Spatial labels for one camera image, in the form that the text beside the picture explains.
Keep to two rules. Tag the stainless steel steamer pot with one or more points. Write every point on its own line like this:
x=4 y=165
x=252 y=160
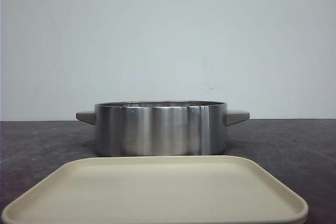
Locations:
x=161 y=128

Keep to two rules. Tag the beige plastic tray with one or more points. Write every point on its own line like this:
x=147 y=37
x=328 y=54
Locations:
x=167 y=189

